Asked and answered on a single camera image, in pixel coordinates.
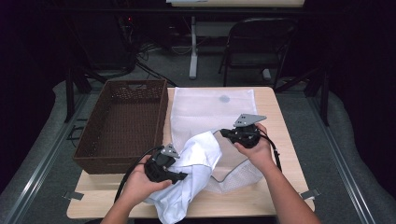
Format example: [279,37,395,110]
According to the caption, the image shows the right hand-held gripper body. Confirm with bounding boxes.
[228,113,268,149]

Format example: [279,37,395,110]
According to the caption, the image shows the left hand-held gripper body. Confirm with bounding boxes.
[144,143,181,184]

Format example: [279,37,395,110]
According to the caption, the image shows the white garment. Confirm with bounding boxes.
[144,130,223,224]

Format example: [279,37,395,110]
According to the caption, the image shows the white mesh laundry bag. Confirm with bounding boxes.
[169,87,265,194]

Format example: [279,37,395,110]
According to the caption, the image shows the brown woven basket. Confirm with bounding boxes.
[72,78,169,175]

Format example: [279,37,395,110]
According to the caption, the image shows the person's right hand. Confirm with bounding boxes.
[233,123,277,175]

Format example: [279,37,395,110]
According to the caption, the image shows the person's left hand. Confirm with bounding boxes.
[122,154,173,207]

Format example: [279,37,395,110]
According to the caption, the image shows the white desk leg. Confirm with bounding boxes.
[189,15,199,80]

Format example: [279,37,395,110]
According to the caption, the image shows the black metal stand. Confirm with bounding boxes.
[64,66,106,124]
[275,66,331,127]

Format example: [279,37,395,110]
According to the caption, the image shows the black folding chair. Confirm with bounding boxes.
[218,17,300,91]

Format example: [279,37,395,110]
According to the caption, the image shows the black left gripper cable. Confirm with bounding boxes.
[113,145,164,203]

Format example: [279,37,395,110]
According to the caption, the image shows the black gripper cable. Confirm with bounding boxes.
[256,127,284,174]
[113,145,164,203]

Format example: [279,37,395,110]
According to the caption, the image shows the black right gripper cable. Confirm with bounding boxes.
[256,127,284,174]

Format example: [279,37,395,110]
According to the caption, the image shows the metal table bracket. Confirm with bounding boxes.
[62,190,85,201]
[300,188,321,201]

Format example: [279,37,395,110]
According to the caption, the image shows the black floor cables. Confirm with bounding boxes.
[118,15,178,88]

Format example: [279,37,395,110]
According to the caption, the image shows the metal floor rail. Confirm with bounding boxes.
[307,92,377,224]
[2,91,92,224]

